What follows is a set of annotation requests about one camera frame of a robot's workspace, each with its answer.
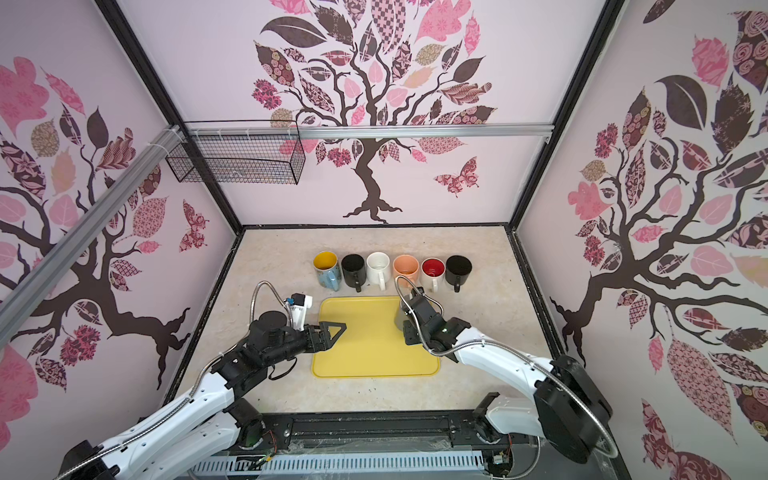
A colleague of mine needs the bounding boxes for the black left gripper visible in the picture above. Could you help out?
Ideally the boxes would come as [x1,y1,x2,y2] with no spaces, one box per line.
[265,322,347,368]

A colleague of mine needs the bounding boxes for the grey mug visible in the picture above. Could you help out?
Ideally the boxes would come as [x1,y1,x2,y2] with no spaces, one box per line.
[394,293,413,332]

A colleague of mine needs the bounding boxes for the small white mug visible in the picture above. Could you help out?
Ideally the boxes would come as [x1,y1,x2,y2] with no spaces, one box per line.
[420,258,446,292]

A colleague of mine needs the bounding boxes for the cream and peach mug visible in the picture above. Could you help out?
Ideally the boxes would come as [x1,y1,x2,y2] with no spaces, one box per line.
[393,254,420,289]

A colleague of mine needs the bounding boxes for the light blue butterfly mug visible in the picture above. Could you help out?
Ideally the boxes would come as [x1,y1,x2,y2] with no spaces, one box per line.
[313,251,343,292]

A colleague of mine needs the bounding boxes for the white ribbed mug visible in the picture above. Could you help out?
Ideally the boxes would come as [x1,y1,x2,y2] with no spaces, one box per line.
[366,252,392,291]

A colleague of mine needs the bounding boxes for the black mug white rim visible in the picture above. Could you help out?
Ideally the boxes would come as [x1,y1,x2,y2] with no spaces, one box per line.
[341,254,367,293]

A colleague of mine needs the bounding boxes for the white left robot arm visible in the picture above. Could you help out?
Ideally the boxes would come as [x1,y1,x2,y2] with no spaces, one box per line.
[58,311,347,479]

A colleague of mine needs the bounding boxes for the yellow plastic tray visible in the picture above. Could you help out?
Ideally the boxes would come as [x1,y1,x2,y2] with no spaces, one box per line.
[312,296,440,379]

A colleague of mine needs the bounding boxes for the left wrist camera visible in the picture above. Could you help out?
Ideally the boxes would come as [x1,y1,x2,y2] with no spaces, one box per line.
[286,293,313,331]

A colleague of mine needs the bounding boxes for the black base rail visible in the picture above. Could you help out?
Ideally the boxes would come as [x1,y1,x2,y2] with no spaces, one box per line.
[247,410,511,454]

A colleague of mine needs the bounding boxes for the white slotted cable duct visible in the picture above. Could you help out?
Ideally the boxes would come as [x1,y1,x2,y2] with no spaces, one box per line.
[191,451,485,478]

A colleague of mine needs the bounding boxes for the black wire basket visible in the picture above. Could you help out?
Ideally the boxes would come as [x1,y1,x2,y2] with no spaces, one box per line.
[165,122,307,185]

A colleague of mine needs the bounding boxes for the silver rail back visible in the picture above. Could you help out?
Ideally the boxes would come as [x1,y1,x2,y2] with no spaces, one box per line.
[187,123,554,140]

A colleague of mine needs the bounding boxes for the silver rail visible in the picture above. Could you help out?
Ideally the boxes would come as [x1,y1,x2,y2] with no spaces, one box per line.
[1,126,182,345]
[187,123,554,140]

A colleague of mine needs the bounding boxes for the silver rail left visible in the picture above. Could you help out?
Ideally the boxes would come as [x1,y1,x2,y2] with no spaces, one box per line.
[1,126,182,345]

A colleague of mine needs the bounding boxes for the black corner frame post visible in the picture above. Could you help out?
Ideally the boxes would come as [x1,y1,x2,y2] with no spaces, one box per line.
[94,0,245,236]

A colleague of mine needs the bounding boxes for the black right corner post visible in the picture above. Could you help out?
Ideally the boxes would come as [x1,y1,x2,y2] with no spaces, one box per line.
[507,0,627,232]

